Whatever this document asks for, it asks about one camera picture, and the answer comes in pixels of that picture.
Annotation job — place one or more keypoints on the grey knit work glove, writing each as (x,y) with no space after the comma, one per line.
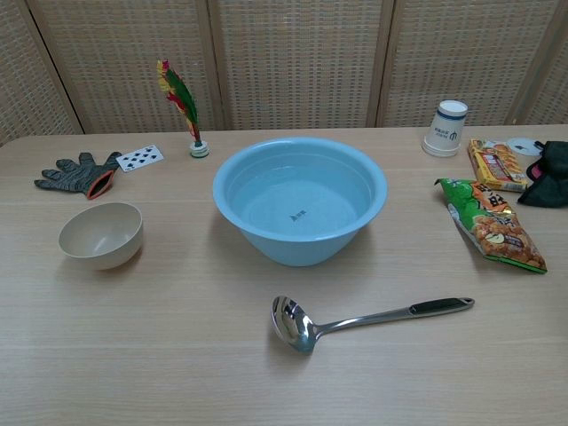
(73,175)

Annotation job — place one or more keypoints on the woven rattan folding screen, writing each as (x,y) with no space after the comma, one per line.
(284,62)

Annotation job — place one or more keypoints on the green snack bag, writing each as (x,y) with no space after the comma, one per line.
(492,222)

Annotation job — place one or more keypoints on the beige plastic bowl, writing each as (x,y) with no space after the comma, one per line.
(111,253)

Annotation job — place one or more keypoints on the nine of spades card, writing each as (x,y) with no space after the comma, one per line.
(139,157)

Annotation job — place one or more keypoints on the white round paper disc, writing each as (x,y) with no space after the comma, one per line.
(523,145)

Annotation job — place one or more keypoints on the black cloth cap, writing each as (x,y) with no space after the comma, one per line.
(548,175)

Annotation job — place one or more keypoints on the colourful feather shuttlecock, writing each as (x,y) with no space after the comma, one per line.
(182,95)

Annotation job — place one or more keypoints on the large blue plastic basin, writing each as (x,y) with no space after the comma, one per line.
(266,222)

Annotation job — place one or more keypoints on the yellow snack box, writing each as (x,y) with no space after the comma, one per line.
(497,166)

